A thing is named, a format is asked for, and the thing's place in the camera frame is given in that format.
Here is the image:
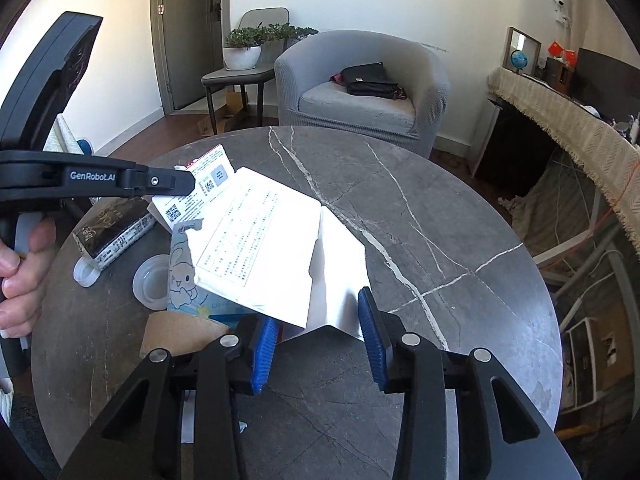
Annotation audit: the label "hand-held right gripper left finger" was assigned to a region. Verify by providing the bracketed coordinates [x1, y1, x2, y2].
[57, 316, 281, 480]

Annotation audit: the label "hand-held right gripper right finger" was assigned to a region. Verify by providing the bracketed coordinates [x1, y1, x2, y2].
[357, 287, 583, 480]

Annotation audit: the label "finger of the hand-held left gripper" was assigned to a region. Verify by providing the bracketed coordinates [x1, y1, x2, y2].
[117, 162, 197, 198]

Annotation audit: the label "white red-edged carton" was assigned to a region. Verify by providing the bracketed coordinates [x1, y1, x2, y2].
[150, 145, 238, 233]

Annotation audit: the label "brown paper tissue pack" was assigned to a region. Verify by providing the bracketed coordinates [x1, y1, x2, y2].
[72, 197, 156, 271]

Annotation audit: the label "cardboard tube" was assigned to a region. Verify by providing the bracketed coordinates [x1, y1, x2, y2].
[139, 310, 236, 361]

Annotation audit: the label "blue white tissue packet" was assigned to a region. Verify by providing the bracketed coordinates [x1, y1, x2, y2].
[165, 220, 261, 326]

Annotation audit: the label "white plastic lid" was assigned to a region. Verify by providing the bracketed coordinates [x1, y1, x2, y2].
[132, 254, 173, 311]

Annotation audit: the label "white printed paper sheet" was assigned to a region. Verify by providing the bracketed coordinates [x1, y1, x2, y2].
[190, 166, 322, 328]

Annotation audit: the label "small white bottle cap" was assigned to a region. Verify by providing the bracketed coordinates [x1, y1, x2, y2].
[73, 257, 102, 287]

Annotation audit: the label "person's left hand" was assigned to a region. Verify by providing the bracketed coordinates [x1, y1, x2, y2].
[0, 219, 57, 338]

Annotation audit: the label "white patterned cloth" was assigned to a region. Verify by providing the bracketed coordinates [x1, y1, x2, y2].
[42, 112, 82, 154]

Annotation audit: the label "cardboard box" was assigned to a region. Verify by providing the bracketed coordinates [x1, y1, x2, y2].
[197, 91, 248, 136]

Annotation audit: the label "grey dining chair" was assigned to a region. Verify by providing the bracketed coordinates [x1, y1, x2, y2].
[201, 7, 291, 136]

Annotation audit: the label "grey door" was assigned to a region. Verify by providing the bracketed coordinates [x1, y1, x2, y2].
[150, 0, 231, 113]

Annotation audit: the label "potted green plant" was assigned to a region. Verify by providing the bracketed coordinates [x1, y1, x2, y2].
[222, 22, 318, 72]

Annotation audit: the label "black bag on armchair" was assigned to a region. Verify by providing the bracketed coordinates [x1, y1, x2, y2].
[330, 73, 408, 101]

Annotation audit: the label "white metal rack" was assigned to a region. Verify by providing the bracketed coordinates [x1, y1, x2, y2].
[562, 320, 623, 413]

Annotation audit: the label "grey armchair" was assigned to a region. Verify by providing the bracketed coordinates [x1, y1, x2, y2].
[274, 30, 451, 161]

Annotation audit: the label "grey draped cloth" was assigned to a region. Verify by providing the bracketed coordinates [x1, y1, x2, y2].
[512, 147, 616, 261]

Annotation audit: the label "black handbag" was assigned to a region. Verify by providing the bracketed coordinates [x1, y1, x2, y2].
[345, 62, 401, 98]

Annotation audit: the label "desk with beige cloth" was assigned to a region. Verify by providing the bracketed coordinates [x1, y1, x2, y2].
[487, 67, 640, 256]

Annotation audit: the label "wooden speaker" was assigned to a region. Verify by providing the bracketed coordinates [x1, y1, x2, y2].
[545, 56, 576, 95]

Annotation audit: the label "small red flags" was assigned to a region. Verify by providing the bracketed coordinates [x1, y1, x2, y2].
[547, 41, 578, 61]

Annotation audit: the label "black monitor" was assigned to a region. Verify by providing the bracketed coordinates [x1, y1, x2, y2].
[570, 47, 640, 121]

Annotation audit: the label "orange cable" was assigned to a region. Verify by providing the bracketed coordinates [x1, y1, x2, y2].
[545, 160, 640, 271]

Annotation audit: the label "wooden picture frame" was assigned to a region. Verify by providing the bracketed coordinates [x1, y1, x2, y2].
[502, 26, 542, 78]

